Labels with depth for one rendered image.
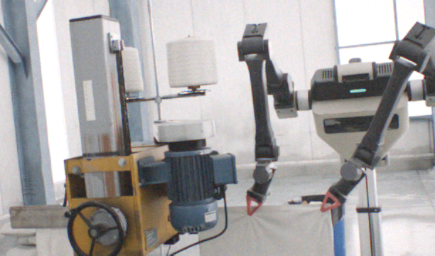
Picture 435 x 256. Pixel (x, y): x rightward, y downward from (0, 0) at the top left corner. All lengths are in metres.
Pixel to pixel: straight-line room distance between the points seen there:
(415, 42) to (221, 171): 0.71
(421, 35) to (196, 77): 0.71
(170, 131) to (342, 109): 0.88
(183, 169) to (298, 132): 8.45
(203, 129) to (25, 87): 6.39
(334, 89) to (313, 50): 7.73
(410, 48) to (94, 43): 0.96
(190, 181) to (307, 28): 8.52
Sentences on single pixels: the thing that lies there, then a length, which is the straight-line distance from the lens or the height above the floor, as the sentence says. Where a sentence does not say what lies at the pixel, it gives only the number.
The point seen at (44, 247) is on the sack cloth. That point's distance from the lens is 2.41.
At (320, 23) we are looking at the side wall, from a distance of 10.05.
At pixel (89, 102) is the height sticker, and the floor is 1.51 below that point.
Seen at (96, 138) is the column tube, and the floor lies 1.39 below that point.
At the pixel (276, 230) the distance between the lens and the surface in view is 2.04.
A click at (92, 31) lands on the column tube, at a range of 1.71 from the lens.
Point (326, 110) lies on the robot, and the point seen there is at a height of 1.39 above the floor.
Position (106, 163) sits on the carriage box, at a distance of 1.70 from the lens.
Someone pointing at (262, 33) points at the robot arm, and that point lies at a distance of 1.87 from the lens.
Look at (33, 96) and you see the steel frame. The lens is 7.79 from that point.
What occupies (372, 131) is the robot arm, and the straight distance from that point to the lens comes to 1.89.
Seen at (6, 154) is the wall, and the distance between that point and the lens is 7.76.
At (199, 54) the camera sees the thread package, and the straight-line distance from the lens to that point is 1.79.
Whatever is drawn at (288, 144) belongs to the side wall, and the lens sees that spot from 10.12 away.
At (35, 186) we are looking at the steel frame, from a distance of 7.98.
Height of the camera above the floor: 1.47
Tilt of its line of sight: 3 degrees down
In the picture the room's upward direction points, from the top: 5 degrees counter-clockwise
